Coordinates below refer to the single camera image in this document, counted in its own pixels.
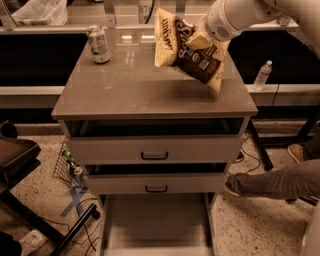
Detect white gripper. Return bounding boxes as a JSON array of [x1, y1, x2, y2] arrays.
[[186, 0, 247, 50]]

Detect brown chip bag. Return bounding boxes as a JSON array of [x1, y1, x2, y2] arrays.
[[154, 8, 229, 95]]

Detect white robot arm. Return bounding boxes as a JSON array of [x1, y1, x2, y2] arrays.
[[186, 0, 320, 55]]

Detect grey drawer cabinet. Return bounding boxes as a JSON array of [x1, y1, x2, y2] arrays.
[[51, 27, 259, 256]]

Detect top grey drawer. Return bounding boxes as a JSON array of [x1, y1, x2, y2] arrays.
[[62, 118, 248, 165]]

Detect grey drawer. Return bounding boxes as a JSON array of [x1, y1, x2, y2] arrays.
[[62, 118, 248, 165], [86, 163, 226, 195]]

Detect white plastic bag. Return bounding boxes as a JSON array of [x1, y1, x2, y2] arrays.
[[12, 0, 68, 26]]

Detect middle grey drawer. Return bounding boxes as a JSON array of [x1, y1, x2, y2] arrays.
[[86, 163, 226, 195]]

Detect bottom open drawer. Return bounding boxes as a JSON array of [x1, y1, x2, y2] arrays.
[[96, 193, 218, 256]]

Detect clear plastic water bottle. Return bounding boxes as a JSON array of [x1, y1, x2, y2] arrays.
[[254, 60, 272, 91]]

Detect green white soda can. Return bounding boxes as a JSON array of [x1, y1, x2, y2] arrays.
[[87, 25, 110, 64]]

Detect light sneaker shoe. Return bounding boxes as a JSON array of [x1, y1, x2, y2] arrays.
[[287, 144, 304, 163]]

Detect person leg brown trousers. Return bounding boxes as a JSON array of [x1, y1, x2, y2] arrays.
[[225, 159, 320, 200]]

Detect black office chair base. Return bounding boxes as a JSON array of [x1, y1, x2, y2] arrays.
[[286, 196, 318, 206]]

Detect black stacked trays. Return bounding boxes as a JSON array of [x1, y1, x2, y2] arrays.
[[0, 121, 41, 193]]

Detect black metal stand leg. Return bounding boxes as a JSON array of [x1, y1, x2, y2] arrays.
[[0, 190, 98, 256]]

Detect wire mesh basket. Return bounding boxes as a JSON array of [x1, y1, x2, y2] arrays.
[[53, 143, 85, 189]]

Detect black floor cable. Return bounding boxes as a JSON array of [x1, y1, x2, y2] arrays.
[[39, 197, 101, 256]]

